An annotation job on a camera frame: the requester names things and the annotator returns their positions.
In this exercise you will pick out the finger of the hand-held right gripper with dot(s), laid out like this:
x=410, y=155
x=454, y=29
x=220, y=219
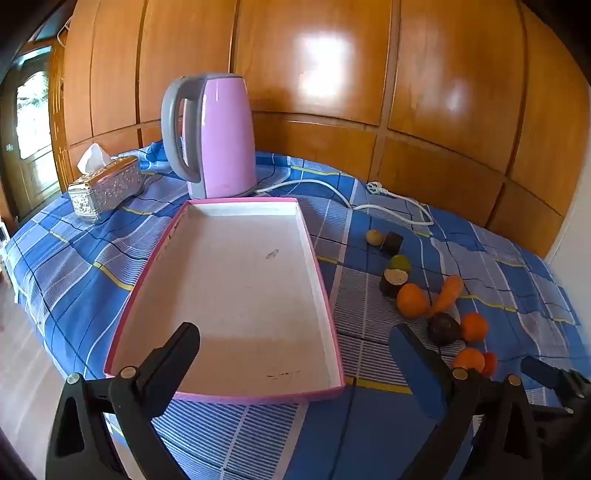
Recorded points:
x=545, y=374
x=556, y=443

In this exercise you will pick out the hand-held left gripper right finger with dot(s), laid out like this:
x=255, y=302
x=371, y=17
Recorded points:
x=415, y=364

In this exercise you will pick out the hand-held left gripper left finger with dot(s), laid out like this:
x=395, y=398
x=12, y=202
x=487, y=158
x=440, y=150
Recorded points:
x=178, y=350

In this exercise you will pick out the dark purple wrinkled fruit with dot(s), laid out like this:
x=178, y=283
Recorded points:
x=443, y=328

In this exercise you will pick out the orange mandarin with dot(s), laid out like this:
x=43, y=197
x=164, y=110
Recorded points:
x=468, y=359
x=412, y=300
x=474, y=326

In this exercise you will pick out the red tomato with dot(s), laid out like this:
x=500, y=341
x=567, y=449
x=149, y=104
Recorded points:
x=490, y=363

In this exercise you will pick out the orange carrot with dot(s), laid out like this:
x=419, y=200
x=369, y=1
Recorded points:
x=445, y=295

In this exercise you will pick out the pink-rimmed white tray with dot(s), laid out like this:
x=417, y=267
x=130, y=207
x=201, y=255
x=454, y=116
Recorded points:
x=231, y=286

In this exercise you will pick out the green round fruit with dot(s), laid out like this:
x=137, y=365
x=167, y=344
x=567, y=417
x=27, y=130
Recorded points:
x=400, y=263

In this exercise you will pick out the small yellowish round fruit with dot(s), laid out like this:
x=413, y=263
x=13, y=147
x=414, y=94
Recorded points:
x=375, y=237

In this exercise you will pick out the blue plaid cloth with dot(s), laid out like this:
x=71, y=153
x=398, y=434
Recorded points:
x=92, y=258

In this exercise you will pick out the silver embossed tissue box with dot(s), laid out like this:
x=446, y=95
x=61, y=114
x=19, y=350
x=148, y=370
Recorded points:
x=106, y=189

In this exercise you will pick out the white cabinet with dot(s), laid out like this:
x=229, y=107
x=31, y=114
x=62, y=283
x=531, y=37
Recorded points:
x=3, y=254

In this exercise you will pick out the white tissue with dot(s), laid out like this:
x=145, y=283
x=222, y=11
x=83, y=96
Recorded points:
x=94, y=157

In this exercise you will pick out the pink electric kettle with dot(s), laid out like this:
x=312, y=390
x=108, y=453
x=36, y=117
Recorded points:
x=226, y=138

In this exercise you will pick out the wooden glass door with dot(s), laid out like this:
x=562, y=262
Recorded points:
x=32, y=138

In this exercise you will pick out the wooden panelled wardrobe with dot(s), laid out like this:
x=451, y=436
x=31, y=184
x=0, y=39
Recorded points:
x=323, y=69

